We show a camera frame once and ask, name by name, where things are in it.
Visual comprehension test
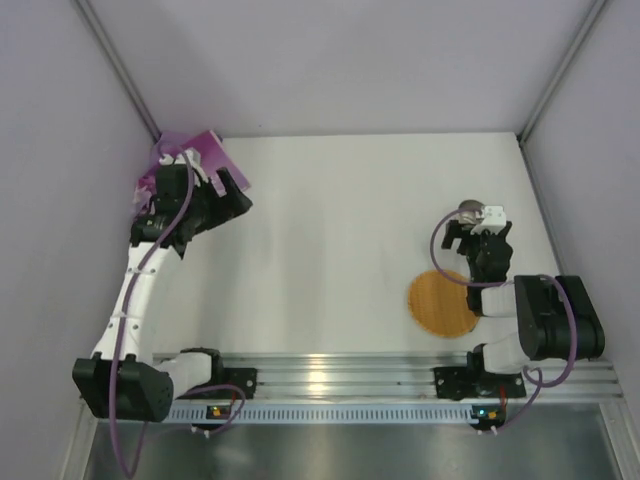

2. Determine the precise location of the purple printed cloth placemat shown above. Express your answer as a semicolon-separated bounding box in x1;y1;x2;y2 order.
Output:
132;130;250;216

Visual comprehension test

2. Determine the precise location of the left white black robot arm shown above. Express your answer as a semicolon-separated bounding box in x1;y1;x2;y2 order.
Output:
72;158;252;423

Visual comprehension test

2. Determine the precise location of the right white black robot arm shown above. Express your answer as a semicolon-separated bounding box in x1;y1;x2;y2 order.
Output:
435;210;605;401

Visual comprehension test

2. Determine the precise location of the beige metal cup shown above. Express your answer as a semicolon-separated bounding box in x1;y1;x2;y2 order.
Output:
458;199;485;228

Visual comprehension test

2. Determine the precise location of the round orange woven plate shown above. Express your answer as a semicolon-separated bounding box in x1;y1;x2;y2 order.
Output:
407;270;480;339

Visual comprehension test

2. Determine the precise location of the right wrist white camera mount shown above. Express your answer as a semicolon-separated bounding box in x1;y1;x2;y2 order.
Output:
471;205;507;235

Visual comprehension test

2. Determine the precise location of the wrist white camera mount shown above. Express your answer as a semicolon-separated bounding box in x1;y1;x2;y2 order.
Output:
159;148;211;184
471;205;507;235

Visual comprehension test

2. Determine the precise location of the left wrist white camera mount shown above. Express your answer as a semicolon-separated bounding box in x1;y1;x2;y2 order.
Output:
159;148;211;184

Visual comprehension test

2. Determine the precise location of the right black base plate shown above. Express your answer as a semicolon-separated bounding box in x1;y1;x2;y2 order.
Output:
433;366;526;401

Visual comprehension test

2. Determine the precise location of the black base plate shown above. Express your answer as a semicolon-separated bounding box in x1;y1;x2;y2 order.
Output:
180;367;257;400
433;366;526;401

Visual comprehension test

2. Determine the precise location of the perforated grey cable duct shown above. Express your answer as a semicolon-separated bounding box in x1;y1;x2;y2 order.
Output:
164;402;504;425

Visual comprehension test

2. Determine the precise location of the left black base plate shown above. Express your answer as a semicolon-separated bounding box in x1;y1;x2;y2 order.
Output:
180;367;257;400

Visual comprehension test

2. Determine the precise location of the aluminium mounting rail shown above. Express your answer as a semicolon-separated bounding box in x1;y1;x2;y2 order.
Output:
223;352;623;403

